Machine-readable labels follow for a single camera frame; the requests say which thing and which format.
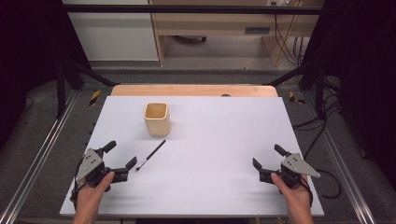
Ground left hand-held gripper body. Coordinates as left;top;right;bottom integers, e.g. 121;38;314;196
75;147;130;187

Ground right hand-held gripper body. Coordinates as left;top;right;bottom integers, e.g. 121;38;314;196
259;152;321;189

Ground thin black brush pen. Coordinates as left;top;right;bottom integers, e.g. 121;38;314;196
134;139;167;172

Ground beige square cup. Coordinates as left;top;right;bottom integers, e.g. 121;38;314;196
143;102;172;137

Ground person's left hand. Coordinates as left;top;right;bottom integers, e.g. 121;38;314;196
76;172;116;203

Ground person's right hand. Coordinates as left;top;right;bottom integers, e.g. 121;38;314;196
271;172;313;203

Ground white table board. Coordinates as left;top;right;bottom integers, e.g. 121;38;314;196
59;95;325;217

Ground yellow black tape strip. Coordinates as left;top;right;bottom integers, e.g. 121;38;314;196
288;91;306;105
89;90;103;106

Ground wooden table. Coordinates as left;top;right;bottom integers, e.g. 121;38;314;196
110;84;279;98

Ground white cabinet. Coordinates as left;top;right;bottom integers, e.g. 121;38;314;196
62;0;160;62

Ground black curtain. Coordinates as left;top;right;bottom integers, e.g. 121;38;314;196
0;0;92;150
303;0;396;183

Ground black chair base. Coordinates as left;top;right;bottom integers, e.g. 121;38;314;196
172;35;207;44

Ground light wooden desk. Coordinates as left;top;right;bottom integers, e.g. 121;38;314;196
148;0;325;67

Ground white power strip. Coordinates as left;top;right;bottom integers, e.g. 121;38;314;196
266;0;292;7

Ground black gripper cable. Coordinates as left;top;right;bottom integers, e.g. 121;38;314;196
316;168;343;200

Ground aluminium floor rail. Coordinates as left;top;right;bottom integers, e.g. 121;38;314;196
0;90;79;224
303;92;377;224

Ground black floor cables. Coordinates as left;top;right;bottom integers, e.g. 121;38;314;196
292;76;344;161

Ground black frame strut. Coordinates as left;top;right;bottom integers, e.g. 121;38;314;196
264;60;328;120
55;60;120;119

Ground bundle of black cables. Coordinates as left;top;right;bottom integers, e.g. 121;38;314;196
273;13;305;66

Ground grey drawer handle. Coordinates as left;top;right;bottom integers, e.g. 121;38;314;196
244;26;272;35

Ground black frame bar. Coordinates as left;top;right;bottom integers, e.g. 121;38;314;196
60;4;325;15

